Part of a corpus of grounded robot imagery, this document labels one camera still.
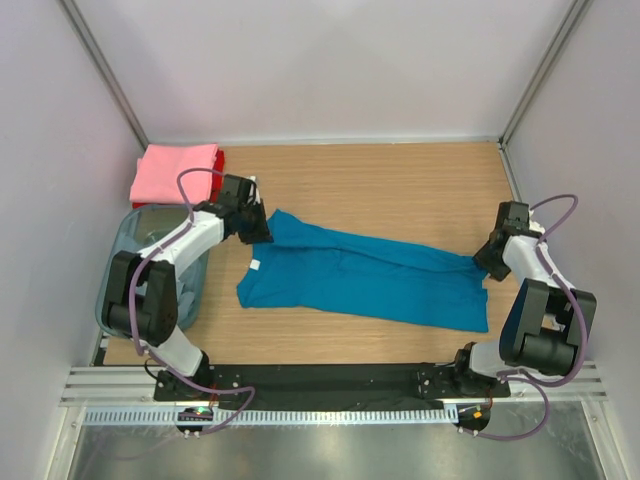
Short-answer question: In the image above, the right aluminium corner post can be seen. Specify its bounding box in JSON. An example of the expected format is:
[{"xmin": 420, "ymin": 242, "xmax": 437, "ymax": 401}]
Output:
[{"xmin": 498, "ymin": 0, "xmax": 595, "ymax": 149}]

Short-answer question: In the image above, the white slotted cable duct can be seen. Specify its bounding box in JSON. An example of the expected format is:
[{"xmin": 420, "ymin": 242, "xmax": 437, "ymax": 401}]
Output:
[{"xmin": 83, "ymin": 404, "xmax": 458, "ymax": 428}]

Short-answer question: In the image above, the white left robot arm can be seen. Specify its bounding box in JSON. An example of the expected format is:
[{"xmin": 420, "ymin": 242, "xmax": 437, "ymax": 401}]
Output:
[{"xmin": 101, "ymin": 167, "xmax": 273, "ymax": 400}]

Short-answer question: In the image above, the aluminium frame rail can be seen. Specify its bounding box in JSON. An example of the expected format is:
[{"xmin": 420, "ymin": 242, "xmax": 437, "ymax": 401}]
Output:
[{"xmin": 59, "ymin": 361, "xmax": 608, "ymax": 407}]

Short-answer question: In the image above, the red folded t shirt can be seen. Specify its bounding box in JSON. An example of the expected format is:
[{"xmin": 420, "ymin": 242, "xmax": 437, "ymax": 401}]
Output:
[{"xmin": 131, "ymin": 148, "xmax": 227, "ymax": 210}]

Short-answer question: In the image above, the blue t shirt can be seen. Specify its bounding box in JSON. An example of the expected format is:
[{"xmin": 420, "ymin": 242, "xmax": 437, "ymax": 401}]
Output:
[{"xmin": 237, "ymin": 210, "xmax": 489, "ymax": 333}]

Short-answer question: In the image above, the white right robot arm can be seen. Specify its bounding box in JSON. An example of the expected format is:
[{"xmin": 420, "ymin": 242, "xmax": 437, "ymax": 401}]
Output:
[{"xmin": 450, "ymin": 201, "xmax": 597, "ymax": 396}]

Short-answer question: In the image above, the aluminium corner post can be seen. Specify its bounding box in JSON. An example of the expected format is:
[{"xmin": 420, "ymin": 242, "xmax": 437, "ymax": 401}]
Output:
[
  {"xmin": 58, "ymin": 0, "xmax": 149, "ymax": 149},
  {"xmin": 498, "ymin": 0, "xmax": 595, "ymax": 149}
]

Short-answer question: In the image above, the left aluminium corner post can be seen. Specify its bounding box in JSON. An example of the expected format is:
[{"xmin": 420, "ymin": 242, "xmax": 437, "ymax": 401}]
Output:
[{"xmin": 58, "ymin": 0, "xmax": 149, "ymax": 149}]

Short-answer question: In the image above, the teal mesh laundry basket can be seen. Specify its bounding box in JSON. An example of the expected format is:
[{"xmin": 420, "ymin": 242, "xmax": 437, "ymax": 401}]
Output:
[{"xmin": 95, "ymin": 204, "xmax": 209, "ymax": 338}]

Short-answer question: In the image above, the grey t shirt in basket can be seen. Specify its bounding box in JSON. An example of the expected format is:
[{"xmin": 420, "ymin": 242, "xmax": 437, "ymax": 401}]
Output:
[{"xmin": 176, "ymin": 256, "xmax": 208, "ymax": 330}]

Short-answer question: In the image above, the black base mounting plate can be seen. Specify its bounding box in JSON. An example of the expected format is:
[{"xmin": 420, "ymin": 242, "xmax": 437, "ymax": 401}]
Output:
[{"xmin": 153, "ymin": 362, "xmax": 512, "ymax": 412}]

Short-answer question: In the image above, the pink folded t shirt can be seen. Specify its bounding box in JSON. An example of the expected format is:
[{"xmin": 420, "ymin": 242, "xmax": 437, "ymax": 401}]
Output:
[{"xmin": 129, "ymin": 143, "xmax": 220, "ymax": 206}]

